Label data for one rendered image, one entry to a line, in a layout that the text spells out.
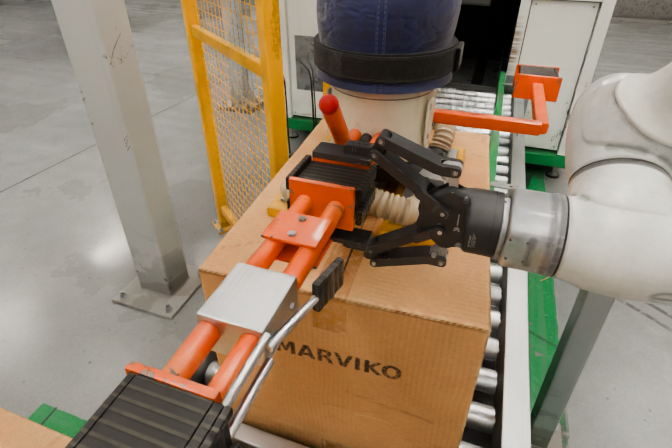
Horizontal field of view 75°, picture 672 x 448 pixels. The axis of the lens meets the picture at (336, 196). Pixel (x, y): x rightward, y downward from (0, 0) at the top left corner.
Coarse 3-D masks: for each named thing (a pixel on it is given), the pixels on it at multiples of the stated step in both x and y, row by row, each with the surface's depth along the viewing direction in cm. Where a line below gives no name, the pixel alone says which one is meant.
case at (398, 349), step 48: (480, 144) 97; (240, 240) 68; (384, 288) 59; (432, 288) 59; (480, 288) 59; (288, 336) 65; (336, 336) 62; (384, 336) 59; (432, 336) 56; (480, 336) 54; (288, 384) 71; (336, 384) 67; (384, 384) 64; (432, 384) 61; (288, 432) 79; (336, 432) 74; (384, 432) 70; (432, 432) 67
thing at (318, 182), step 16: (304, 160) 57; (320, 160) 59; (288, 176) 54; (304, 176) 55; (320, 176) 55; (336, 176) 55; (352, 176) 55; (368, 176) 54; (304, 192) 53; (320, 192) 52; (336, 192) 51; (352, 192) 50; (368, 192) 57; (288, 208) 56; (320, 208) 53; (352, 208) 52; (368, 208) 56; (352, 224) 53
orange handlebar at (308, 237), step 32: (544, 96) 83; (480, 128) 75; (512, 128) 73; (544, 128) 72; (288, 224) 47; (320, 224) 47; (256, 256) 43; (288, 256) 47; (320, 256) 47; (192, 352) 34; (224, 384) 31
